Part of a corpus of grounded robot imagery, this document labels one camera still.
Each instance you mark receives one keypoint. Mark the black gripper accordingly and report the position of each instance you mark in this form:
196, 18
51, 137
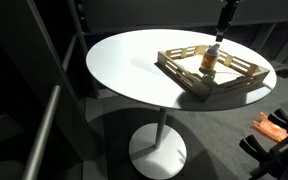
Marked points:
226, 15

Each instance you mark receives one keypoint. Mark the light wooden slatted tray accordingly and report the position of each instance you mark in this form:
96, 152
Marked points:
204, 90

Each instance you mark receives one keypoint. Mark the black floor hatch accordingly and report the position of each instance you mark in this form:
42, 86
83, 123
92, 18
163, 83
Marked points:
286, 73

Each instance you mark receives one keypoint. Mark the orange plastic clamp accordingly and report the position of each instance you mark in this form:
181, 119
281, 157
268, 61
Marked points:
270, 129

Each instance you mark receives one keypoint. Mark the white table pedestal base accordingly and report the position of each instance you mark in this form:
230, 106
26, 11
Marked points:
157, 156

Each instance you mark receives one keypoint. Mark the grey metal rail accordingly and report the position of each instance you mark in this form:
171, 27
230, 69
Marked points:
69, 53
42, 133

